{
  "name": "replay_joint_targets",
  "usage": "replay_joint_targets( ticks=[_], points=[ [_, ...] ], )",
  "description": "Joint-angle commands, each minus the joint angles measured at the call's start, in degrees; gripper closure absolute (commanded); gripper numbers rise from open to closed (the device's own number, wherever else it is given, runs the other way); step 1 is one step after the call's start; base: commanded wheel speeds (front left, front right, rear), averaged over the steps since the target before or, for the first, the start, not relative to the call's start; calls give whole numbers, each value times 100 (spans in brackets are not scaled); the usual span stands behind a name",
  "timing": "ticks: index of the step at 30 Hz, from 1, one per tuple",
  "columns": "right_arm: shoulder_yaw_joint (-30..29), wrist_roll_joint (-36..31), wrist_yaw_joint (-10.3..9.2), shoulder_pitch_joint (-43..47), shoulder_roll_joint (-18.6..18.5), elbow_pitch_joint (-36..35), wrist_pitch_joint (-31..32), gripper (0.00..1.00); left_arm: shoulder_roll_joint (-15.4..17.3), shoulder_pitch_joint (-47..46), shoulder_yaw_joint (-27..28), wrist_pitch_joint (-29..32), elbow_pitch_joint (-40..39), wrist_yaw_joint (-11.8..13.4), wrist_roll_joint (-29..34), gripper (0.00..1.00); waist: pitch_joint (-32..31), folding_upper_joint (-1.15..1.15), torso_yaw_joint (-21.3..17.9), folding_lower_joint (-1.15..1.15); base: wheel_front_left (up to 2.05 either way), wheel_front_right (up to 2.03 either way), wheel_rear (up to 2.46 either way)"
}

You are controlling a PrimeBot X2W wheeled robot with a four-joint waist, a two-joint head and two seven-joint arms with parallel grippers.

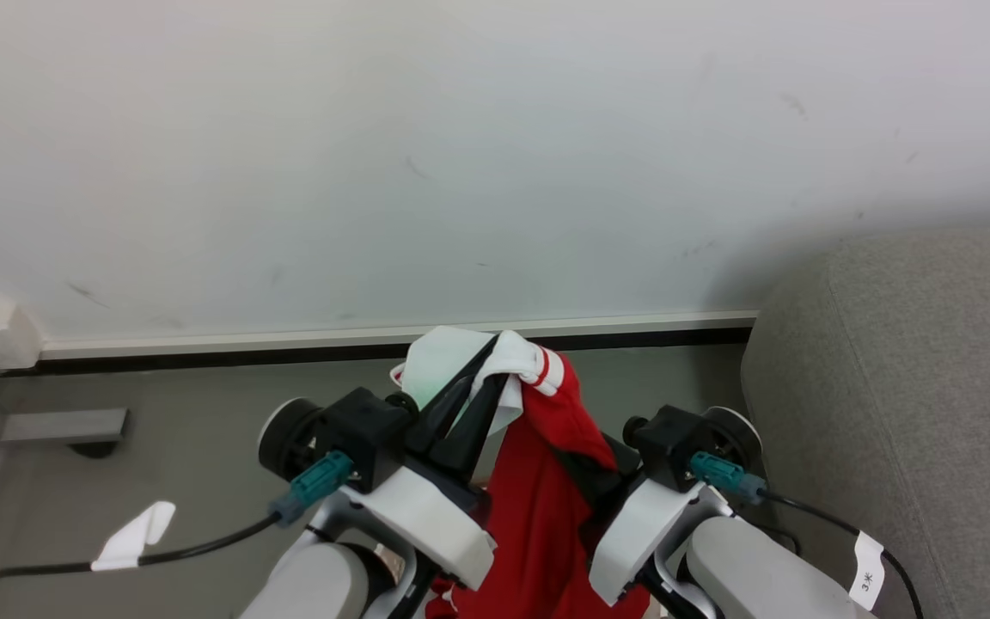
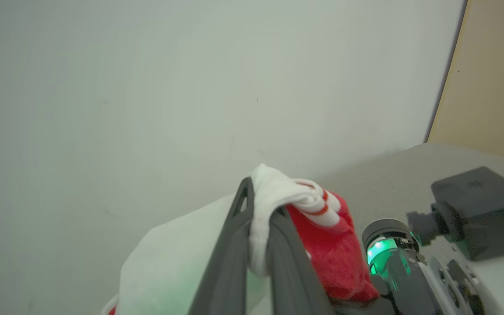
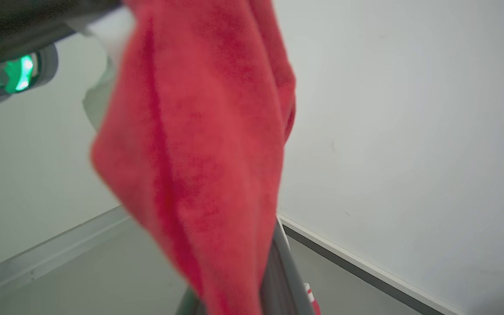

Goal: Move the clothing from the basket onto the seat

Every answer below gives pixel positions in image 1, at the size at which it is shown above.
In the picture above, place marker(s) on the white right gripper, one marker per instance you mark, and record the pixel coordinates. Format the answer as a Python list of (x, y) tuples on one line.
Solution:
[(637, 533)]

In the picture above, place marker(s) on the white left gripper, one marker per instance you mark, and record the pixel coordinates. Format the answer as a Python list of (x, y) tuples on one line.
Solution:
[(426, 520)]

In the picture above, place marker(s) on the red and white garment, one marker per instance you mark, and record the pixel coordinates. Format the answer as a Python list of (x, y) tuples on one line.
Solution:
[(538, 499)]

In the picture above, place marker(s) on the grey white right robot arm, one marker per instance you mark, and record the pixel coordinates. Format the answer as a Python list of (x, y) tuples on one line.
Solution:
[(753, 572)]

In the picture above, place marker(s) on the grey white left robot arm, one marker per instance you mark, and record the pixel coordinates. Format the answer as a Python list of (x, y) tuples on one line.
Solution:
[(314, 580)]

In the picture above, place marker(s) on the grey fabric sofa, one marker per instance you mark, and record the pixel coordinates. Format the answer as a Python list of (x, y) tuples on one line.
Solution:
[(916, 413)]

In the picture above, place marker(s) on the grey metal furniture foot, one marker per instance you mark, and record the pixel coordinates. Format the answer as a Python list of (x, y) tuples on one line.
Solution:
[(48, 425)]

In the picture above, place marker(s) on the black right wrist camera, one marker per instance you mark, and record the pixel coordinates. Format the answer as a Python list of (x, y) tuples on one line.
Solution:
[(675, 447)]

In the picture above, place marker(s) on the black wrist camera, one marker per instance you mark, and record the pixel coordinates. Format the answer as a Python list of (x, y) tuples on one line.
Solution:
[(675, 447), (362, 438)]

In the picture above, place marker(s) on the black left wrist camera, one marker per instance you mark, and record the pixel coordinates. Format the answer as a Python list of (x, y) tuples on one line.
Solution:
[(362, 438)]

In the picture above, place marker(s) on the white wall baseboard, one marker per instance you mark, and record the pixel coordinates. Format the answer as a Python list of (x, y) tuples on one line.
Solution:
[(375, 334)]

